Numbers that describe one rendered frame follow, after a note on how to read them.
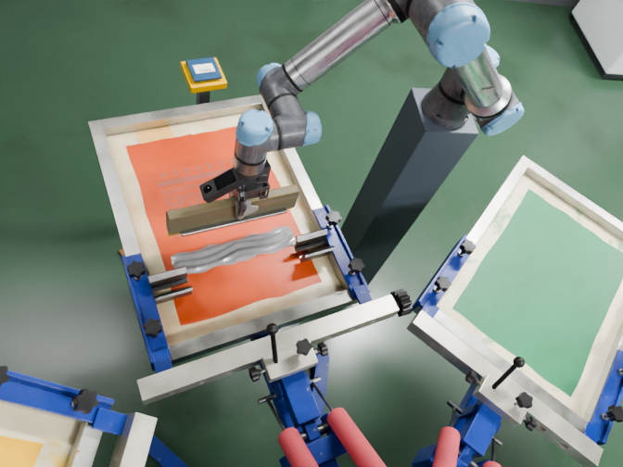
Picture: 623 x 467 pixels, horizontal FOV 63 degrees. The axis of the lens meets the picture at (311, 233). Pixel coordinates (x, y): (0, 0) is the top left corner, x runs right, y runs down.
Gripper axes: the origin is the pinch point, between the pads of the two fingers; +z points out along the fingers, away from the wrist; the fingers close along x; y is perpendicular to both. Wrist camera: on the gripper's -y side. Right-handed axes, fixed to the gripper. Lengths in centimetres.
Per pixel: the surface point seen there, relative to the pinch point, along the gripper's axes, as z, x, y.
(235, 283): 13.6, -14.7, -3.6
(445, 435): 1, -71, 28
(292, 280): 13.7, -18.7, 12.2
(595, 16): 87, 143, 340
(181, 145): 13.7, 35.4, -4.6
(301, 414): 5, -55, -1
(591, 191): 110, 17, 252
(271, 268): 13.7, -13.3, 7.7
